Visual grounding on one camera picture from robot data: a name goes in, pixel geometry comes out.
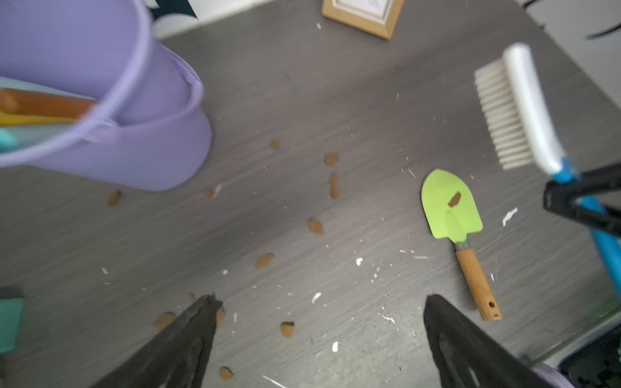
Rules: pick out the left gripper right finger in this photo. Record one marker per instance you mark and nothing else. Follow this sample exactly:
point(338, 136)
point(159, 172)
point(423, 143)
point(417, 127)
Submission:
point(466, 356)

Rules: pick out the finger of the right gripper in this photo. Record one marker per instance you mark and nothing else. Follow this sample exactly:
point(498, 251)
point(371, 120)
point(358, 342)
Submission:
point(570, 184)
point(604, 219)

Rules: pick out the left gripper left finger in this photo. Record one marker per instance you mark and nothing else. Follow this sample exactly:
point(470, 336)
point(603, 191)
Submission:
point(177, 356)

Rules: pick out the white blue cleaning brush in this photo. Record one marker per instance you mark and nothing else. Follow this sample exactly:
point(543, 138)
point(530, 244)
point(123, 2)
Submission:
point(522, 131)

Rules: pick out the light green small trowel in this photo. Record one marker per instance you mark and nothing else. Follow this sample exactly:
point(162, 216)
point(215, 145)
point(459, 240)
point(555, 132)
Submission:
point(451, 213)

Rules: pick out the yellow scoop trowel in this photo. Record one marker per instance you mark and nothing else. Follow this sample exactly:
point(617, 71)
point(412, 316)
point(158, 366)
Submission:
point(20, 107)

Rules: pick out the light blue pointed trowel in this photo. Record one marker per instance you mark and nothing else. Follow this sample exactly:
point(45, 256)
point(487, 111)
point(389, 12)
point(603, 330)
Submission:
point(8, 141)

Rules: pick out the purple plastic bucket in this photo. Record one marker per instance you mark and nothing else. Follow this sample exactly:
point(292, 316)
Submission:
point(147, 130)

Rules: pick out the purple sand timer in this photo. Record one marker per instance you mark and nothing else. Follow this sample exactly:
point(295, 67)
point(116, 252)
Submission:
point(552, 376)

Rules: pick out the small teal alarm clock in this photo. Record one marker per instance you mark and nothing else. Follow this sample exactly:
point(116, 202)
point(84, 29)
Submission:
point(12, 308)

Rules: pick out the wooden picture frame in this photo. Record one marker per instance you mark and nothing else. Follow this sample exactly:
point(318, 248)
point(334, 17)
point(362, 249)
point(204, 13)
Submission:
point(378, 18)

